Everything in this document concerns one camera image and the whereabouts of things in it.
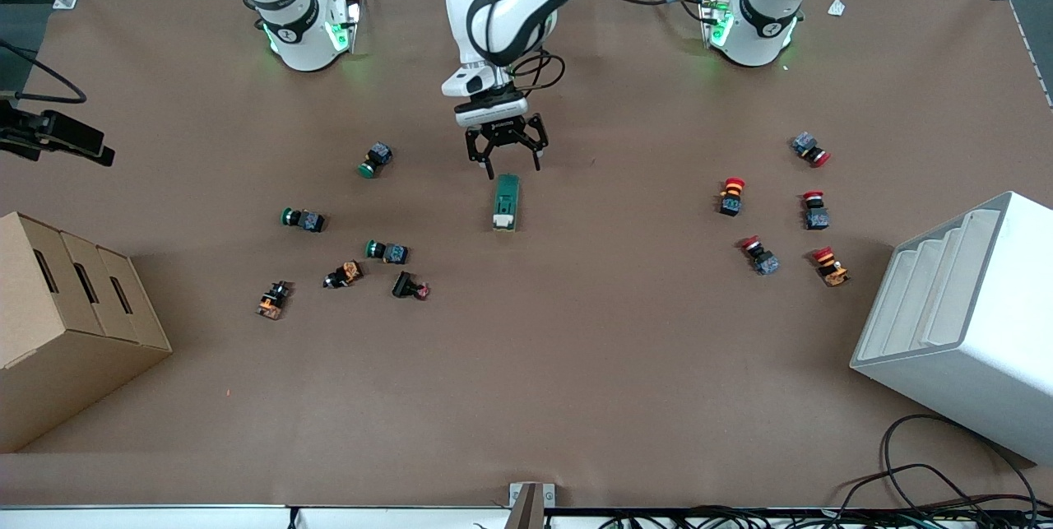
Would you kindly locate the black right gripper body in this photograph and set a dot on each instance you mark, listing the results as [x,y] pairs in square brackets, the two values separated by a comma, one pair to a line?
[39,132]

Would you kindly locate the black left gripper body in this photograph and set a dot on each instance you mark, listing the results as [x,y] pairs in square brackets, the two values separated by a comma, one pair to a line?
[503,132]

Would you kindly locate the green load switch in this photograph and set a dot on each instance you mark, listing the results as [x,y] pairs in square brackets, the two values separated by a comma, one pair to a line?
[506,200]

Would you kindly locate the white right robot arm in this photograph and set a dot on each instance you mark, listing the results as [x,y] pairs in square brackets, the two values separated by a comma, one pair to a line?
[300,35]

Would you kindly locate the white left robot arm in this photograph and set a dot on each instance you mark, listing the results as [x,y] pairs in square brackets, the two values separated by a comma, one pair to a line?
[765,15]

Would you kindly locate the green pushbutton blue block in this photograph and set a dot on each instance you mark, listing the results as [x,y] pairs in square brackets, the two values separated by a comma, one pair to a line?
[378,155]
[311,221]
[396,253]

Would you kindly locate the black square pushbutton red terminal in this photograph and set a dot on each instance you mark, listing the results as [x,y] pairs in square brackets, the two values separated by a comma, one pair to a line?
[403,285]

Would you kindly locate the black pushbutton orange block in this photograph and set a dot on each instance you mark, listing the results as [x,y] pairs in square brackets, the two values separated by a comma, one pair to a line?
[350,271]
[271,304]

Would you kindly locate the red emergency button orange block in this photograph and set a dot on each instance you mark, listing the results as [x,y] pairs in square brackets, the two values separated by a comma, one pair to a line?
[730,204]
[835,274]

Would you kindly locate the brown table cover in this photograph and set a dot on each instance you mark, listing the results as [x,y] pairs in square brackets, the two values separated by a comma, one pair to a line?
[576,364]

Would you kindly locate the brown cardboard box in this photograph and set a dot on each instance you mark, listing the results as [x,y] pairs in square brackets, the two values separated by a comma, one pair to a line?
[57,381]

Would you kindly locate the red emergency button blue block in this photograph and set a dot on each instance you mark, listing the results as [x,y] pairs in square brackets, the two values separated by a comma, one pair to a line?
[767,264]
[816,219]
[804,143]

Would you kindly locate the white paper scrap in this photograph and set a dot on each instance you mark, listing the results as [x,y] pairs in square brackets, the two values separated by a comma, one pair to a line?
[837,7]

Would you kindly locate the white tiered rack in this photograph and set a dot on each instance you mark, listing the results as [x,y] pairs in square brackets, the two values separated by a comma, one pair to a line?
[987,348]

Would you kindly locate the aluminium post with bracket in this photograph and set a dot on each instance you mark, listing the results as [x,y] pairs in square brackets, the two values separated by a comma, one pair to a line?
[531,504]

